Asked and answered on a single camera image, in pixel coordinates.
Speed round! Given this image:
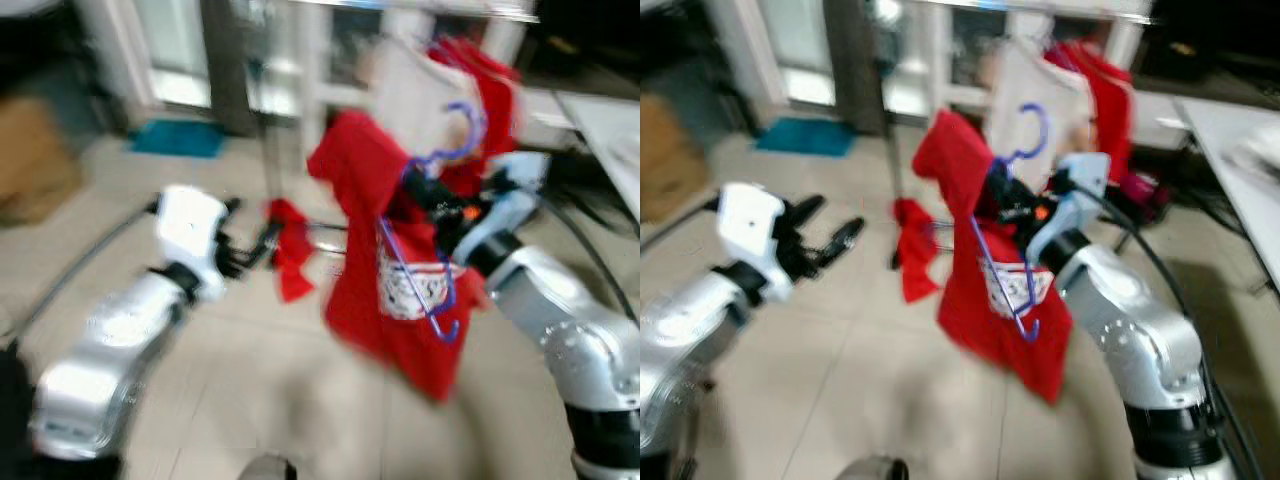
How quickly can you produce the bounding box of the white low cabinet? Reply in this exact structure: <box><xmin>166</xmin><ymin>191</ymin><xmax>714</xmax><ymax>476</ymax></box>
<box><xmin>1130</xmin><ymin>88</ymin><xmax>1201</xmax><ymax>151</ymax></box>
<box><xmin>520</xmin><ymin>85</ymin><xmax>601</xmax><ymax>131</ymax></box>

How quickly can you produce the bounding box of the small red cloth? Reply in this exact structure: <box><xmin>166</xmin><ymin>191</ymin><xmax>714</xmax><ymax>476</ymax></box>
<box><xmin>893</xmin><ymin>198</ymin><xmax>941</xmax><ymax>303</ymax></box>
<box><xmin>265</xmin><ymin>198</ymin><xmax>316</xmax><ymax>303</ymax></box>

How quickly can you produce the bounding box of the white display cabinet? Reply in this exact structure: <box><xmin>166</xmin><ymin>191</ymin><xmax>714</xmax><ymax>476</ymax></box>
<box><xmin>295</xmin><ymin>0</ymin><xmax>531</xmax><ymax>136</ymax></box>
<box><xmin>915</xmin><ymin>0</ymin><xmax>1146</xmax><ymax>111</ymax></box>

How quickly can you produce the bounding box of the plain cardboard box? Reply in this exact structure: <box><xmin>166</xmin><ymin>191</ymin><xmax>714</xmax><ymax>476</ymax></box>
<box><xmin>640</xmin><ymin>92</ymin><xmax>701</xmax><ymax>223</ymax></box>
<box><xmin>0</xmin><ymin>95</ymin><xmax>86</xmax><ymax>226</ymax></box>

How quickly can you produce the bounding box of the plain red shirt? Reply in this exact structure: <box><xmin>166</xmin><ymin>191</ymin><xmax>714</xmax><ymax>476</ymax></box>
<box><xmin>1045</xmin><ymin>38</ymin><xmax>1136</xmax><ymax>186</ymax></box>
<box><xmin>430</xmin><ymin>35</ymin><xmax>521</xmax><ymax>196</ymax></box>

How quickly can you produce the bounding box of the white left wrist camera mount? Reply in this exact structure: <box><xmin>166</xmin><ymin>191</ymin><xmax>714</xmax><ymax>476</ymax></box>
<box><xmin>153</xmin><ymin>184</ymin><xmax>234</xmax><ymax>303</ymax></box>
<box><xmin>718</xmin><ymin>182</ymin><xmax>796</xmax><ymax>301</ymax></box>

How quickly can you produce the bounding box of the glass sliding door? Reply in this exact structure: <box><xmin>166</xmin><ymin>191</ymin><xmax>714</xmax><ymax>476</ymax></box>
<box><xmin>75</xmin><ymin>0</ymin><xmax>301</xmax><ymax>121</ymax></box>
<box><xmin>715</xmin><ymin>0</ymin><xmax>921</xmax><ymax>116</ymax></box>

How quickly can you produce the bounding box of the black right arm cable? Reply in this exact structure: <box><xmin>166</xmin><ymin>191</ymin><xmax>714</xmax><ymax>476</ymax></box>
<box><xmin>1080</xmin><ymin>185</ymin><xmax>1266</xmax><ymax>480</ymax></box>
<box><xmin>530</xmin><ymin>190</ymin><xmax>640</xmax><ymax>326</ymax></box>

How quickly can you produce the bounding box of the red t-shirt white print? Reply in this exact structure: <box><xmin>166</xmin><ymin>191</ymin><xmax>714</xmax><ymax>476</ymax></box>
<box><xmin>305</xmin><ymin>108</ymin><xmax>491</xmax><ymax>401</ymax></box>
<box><xmin>910</xmin><ymin>108</ymin><xmax>1076</xmax><ymax>403</ymax></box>

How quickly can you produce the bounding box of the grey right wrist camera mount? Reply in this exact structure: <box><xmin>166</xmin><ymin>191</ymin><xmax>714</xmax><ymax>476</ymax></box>
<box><xmin>1028</xmin><ymin>150</ymin><xmax>1113</xmax><ymax>263</ymax></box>
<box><xmin>455</xmin><ymin>150</ymin><xmax>551</xmax><ymax>263</ymax></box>

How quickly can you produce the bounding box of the purple plastic hanger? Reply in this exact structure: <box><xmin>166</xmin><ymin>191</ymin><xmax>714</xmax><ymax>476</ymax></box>
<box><xmin>965</xmin><ymin>102</ymin><xmax>1053</xmax><ymax>344</ymax></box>
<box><xmin>375</xmin><ymin>100</ymin><xmax>488</xmax><ymax>344</ymax></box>

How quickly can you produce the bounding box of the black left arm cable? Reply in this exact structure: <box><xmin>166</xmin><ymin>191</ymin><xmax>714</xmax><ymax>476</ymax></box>
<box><xmin>0</xmin><ymin>200</ymin><xmax>161</xmax><ymax>346</ymax></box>
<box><xmin>640</xmin><ymin>195</ymin><xmax>726</xmax><ymax>251</ymax></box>

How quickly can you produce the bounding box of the black television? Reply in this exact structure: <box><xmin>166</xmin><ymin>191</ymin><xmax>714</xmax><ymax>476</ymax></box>
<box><xmin>520</xmin><ymin>0</ymin><xmax>640</xmax><ymax>86</ymax></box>
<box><xmin>1140</xmin><ymin>0</ymin><xmax>1280</xmax><ymax>81</ymax></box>

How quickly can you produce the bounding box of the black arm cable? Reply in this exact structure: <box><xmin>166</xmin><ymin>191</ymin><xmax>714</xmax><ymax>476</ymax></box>
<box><xmin>0</xmin><ymin>200</ymin><xmax>161</xmax><ymax>346</ymax></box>
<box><xmin>640</xmin><ymin>195</ymin><xmax>726</xmax><ymax>251</ymax></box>
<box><xmin>1080</xmin><ymin>185</ymin><xmax>1266</xmax><ymax>480</ymax></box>
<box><xmin>530</xmin><ymin>190</ymin><xmax>640</xmax><ymax>326</ymax></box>

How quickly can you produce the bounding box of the teal floor mat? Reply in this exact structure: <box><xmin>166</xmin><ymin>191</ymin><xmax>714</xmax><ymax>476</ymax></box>
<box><xmin>755</xmin><ymin>117</ymin><xmax>856</xmax><ymax>158</ymax></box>
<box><xmin>128</xmin><ymin>118</ymin><xmax>226</xmax><ymax>159</ymax></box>

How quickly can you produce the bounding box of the black side table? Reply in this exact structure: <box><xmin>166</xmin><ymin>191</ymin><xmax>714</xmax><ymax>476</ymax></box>
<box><xmin>640</xmin><ymin>10</ymin><xmax>761</xmax><ymax>131</ymax></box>
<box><xmin>0</xmin><ymin>0</ymin><xmax>131</xmax><ymax>131</ymax></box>

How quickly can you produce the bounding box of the grey curtain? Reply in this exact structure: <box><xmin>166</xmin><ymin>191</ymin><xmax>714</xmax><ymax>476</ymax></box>
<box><xmin>200</xmin><ymin>0</ymin><xmax>261</xmax><ymax>136</ymax></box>
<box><xmin>825</xmin><ymin>0</ymin><xmax>881</xmax><ymax>131</ymax></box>

